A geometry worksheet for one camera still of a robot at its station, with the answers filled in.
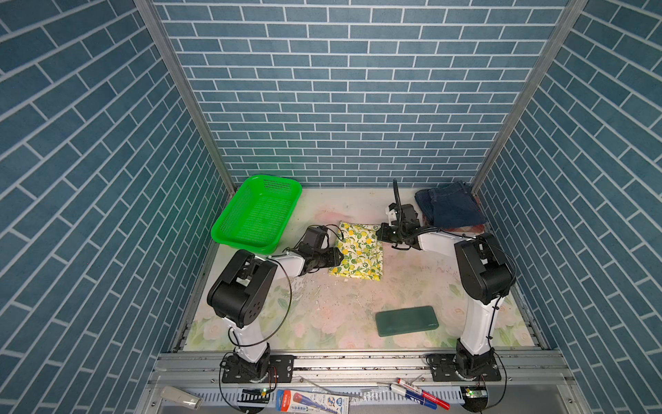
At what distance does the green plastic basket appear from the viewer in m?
1.00

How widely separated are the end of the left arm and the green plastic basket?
0.67ft

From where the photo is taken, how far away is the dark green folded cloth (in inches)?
32.3
